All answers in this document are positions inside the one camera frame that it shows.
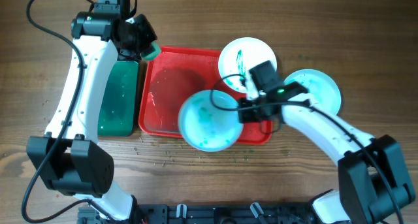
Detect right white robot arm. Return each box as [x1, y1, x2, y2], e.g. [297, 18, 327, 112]
[238, 61, 416, 223]

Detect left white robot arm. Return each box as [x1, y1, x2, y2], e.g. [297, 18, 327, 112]
[27, 0, 160, 223]

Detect dark green water tray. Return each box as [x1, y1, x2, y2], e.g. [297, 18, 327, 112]
[98, 61, 138, 136]

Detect white plate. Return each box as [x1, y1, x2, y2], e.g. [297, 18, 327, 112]
[284, 69, 342, 115]

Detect red plastic tray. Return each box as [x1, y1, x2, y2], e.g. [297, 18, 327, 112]
[138, 46, 273, 146]

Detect green sponge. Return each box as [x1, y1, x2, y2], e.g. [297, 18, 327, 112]
[140, 41, 161, 61]

